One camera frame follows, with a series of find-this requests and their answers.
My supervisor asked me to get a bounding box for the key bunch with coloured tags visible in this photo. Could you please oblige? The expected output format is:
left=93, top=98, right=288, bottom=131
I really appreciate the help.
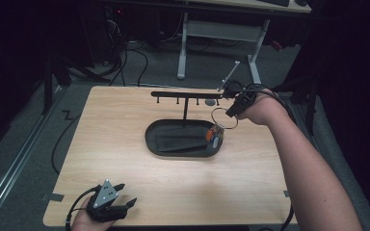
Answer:
left=204, top=107, right=239, bottom=150

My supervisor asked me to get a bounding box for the person's right hand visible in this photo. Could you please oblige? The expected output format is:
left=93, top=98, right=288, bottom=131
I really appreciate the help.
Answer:
left=237, top=90, right=289, bottom=126

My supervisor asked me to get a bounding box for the black keyboard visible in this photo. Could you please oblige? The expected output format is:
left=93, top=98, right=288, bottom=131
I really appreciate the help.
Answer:
left=257, top=0, right=291, bottom=8

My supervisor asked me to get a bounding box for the thin black floor cable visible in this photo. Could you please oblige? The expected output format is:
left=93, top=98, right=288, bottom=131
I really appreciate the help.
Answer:
left=50, top=113, right=82, bottom=176

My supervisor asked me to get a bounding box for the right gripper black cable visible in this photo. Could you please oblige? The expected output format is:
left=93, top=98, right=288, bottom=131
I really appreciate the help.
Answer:
left=243, top=83, right=299, bottom=231

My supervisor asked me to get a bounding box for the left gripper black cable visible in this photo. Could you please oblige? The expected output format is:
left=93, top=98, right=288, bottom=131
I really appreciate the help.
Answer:
left=65, top=187, right=101, bottom=231

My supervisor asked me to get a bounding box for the white-framed desk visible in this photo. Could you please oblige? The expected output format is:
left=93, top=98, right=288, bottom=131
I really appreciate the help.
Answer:
left=176, top=0, right=312, bottom=88

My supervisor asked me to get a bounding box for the person's left hand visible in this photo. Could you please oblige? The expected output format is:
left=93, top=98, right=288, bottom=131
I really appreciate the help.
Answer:
left=71, top=196, right=117, bottom=231

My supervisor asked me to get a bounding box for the black key rack with tray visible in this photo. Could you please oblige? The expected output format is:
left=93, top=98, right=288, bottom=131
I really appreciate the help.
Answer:
left=145, top=90, right=225, bottom=159

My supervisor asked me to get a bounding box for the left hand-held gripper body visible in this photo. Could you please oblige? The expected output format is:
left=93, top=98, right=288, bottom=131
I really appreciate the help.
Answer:
left=86, top=178, right=127, bottom=223

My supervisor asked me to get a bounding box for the black computer tower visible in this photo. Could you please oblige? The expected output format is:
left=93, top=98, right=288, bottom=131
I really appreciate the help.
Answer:
left=102, top=5, right=128, bottom=66

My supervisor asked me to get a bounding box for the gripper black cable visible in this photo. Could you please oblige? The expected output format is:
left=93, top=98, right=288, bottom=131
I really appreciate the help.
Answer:
left=243, top=83, right=299, bottom=231
left=65, top=187, right=101, bottom=231

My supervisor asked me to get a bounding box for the bundle of black floor cables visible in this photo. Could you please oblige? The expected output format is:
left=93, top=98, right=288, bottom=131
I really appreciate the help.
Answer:
left=94, top=39, right=149, bottom=88

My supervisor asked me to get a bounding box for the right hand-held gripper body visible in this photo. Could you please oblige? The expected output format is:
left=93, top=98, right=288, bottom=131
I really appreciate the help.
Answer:
left=217, top=61, right=258, bottom=109

